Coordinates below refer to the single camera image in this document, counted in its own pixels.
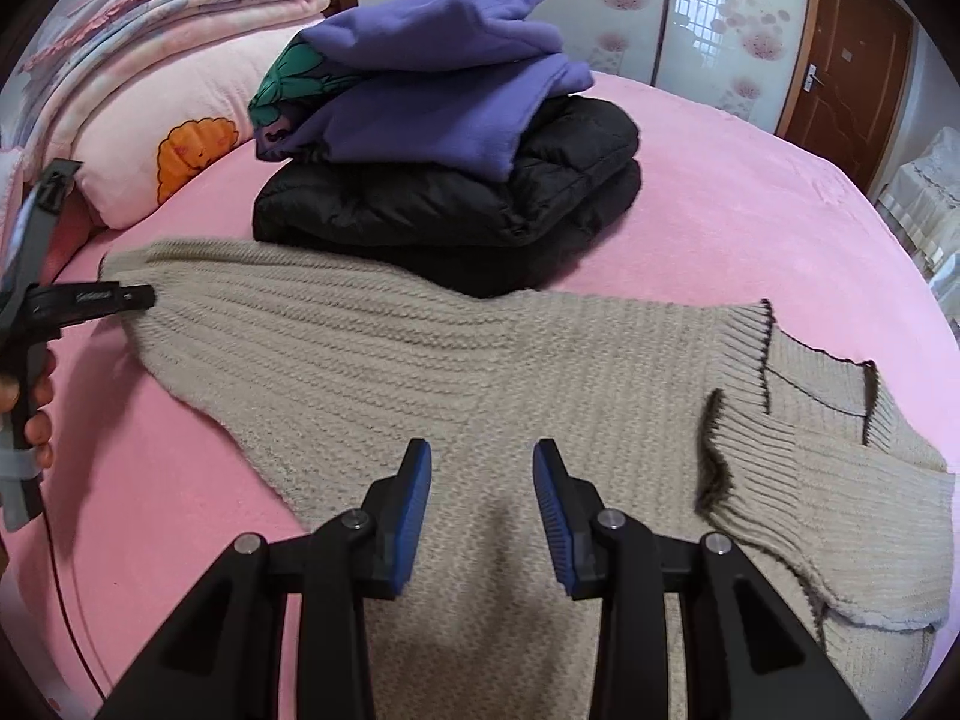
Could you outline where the black puffer jacket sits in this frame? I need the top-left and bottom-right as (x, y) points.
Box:
(252, 94), (644, 299)

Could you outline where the pink bed sheet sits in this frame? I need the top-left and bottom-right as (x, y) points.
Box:
(0, 71), (960, 720)

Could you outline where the brown wooden door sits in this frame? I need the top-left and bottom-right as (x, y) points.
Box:
(772, 0), (917, 196)

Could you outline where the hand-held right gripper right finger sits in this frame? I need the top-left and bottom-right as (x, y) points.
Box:
(531, 437), (875, 720)

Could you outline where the beige knit sweater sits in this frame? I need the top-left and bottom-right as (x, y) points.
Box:
(100, 238), (957, 720)

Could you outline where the purple hoodie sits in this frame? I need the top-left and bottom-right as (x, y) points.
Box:
(250, 0), (595, 182)

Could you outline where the pink pillow with orange print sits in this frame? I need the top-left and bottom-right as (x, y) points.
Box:
(45, 37), (301, 230)

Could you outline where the white lace-covered furniture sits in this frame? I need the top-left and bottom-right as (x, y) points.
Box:
(874, 127), (960, 278)

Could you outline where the floral sliding wardrobe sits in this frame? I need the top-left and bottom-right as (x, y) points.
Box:
(405, 0), (826, 136)

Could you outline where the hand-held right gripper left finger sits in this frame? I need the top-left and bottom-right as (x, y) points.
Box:
(97, 439), (434, 720)

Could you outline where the black cable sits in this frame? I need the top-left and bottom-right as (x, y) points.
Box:
(36, 465), (113, 700)

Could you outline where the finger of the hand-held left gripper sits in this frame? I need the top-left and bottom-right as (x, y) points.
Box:
(30, 283), (156, 331)

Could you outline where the person's left hand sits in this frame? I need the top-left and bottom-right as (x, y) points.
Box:
(0, 351), (58, 481)

